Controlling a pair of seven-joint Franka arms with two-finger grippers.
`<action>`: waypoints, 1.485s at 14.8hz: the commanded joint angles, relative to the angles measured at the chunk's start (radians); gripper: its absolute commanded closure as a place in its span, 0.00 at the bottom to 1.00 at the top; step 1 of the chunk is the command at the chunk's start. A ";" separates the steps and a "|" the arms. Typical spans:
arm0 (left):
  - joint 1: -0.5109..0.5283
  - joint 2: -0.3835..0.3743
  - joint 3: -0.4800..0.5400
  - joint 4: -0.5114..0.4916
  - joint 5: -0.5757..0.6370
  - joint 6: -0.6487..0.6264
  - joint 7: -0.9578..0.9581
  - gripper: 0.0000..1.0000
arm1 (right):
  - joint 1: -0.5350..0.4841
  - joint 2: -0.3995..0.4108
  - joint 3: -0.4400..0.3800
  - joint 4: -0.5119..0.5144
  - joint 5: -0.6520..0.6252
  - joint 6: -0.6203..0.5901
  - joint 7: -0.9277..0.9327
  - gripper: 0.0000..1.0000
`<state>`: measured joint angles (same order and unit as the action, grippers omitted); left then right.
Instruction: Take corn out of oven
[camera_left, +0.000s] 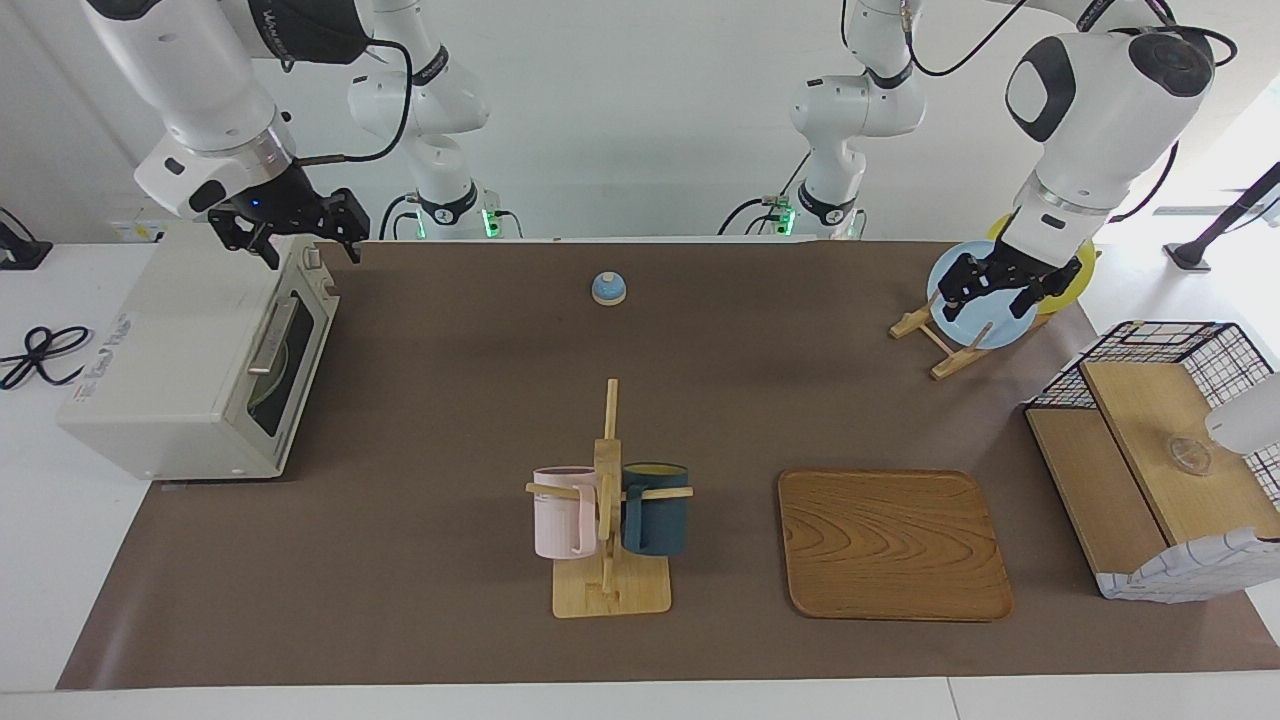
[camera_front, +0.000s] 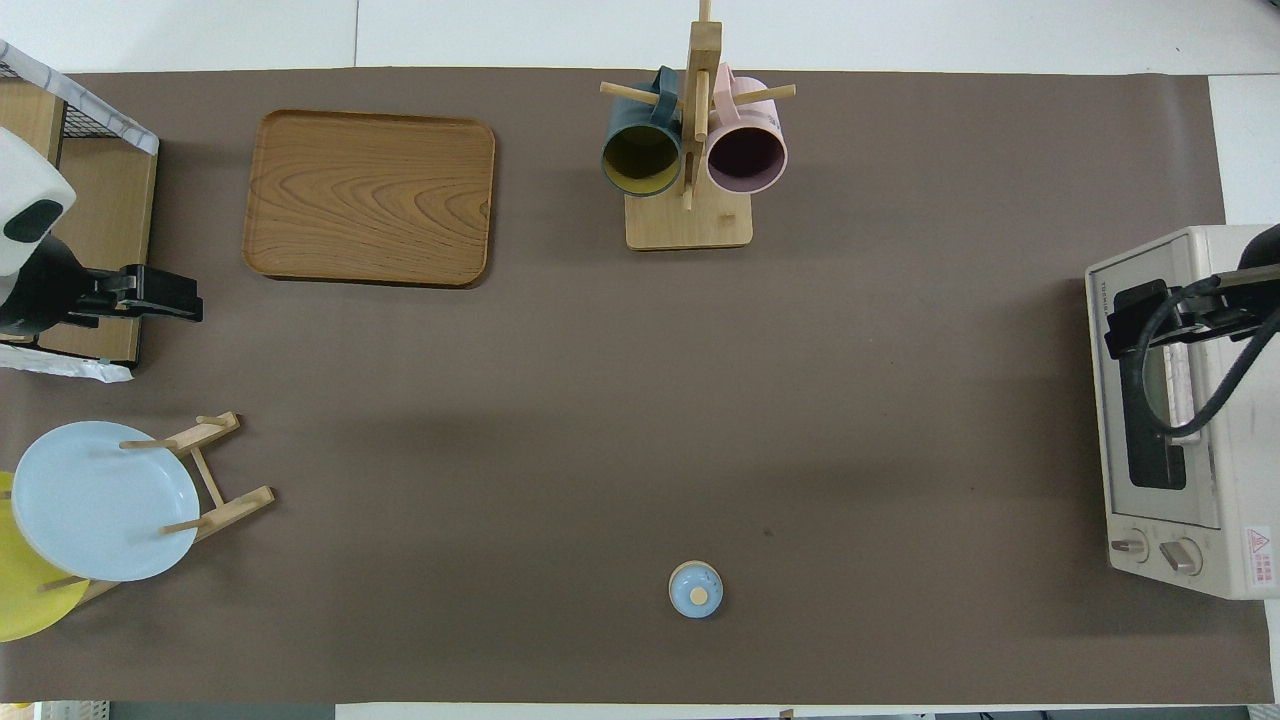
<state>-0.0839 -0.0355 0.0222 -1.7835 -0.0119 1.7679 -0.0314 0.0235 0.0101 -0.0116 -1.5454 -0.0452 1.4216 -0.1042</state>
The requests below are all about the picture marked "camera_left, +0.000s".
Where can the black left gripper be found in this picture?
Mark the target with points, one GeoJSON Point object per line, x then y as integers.
{"type": "Point", "coordinates": [1010, 270]}

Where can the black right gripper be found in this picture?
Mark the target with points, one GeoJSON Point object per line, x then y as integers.
{"type": "Point", "coordinates": [280, 200]}

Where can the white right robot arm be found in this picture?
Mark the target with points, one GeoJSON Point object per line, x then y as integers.
{"type": "Point", "coordinates": [200, 80]}

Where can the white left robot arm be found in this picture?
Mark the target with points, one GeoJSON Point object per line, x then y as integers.
{"type": "Point", "coordinates": [1100, 110]}

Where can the white toaster oven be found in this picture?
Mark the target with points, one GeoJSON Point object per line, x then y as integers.
{"type": "Point", "coordinates": [150, 380]}

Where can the light blue plate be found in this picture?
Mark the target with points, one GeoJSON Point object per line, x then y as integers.
{"type": "Point", "coordinates": [985, 332]}

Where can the yellow plate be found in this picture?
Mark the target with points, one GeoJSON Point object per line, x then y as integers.
{"type": "Point", "coordinates": [1075, 282]}

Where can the wooden plate rack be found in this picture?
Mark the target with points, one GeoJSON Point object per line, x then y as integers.
{"type": "Point", "coordinates": [950, 365]}

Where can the brown table mat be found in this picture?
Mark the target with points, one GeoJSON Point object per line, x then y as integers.
{"type": "Point", "coordinates": [450, 400]}

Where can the small clear glass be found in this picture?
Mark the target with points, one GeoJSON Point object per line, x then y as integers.
{"type": "Point", "coordinates": [1190, 456]}

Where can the brown wooden tray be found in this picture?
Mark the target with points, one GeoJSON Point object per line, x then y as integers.
{"type": "Point", "coordinates": [890, 545]}

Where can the black clamp base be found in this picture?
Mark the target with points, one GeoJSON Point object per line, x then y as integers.
{"type": "Point", "coordinates": [20, 252]}

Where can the white rounded device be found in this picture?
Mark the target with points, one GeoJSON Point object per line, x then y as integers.
{"type": "Point", "coordinates": [1250, 420]}

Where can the small blue bell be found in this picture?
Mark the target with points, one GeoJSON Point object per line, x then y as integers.
{"type": "Point", "coordinates": [609, 289]}

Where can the white checkered cloth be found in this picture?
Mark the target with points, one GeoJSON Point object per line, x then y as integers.
{"type": "Point", "coordinates": [1190, 570]}

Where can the pink mug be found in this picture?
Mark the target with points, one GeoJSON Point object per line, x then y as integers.
{"type": "Point", "coordinates": [560, 520]}

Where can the dark blue mug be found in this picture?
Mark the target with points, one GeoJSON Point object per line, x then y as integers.
{"type": "Point", "coordinates": [655, 520]}

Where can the wooden mug rack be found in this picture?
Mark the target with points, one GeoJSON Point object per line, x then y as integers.
{"type": "Point", "coordinates": [610, 595]}

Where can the white wall socket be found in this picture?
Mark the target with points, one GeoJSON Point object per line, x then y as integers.
{"type": "Point", "coordinates": [135, 231]}

